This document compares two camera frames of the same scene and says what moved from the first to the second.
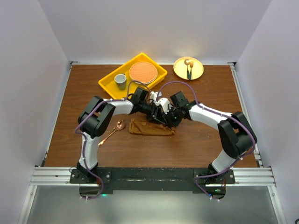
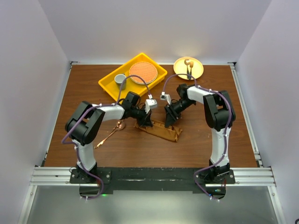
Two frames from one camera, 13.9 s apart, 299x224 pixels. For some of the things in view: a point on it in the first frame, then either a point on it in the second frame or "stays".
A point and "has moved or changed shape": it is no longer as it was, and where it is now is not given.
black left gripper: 156,113 -> 145,120
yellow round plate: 180,68 stays
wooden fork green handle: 191,64 stays
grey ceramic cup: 120,80 stays
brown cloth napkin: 142,127 has moved or changed shape
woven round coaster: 143,71 stays
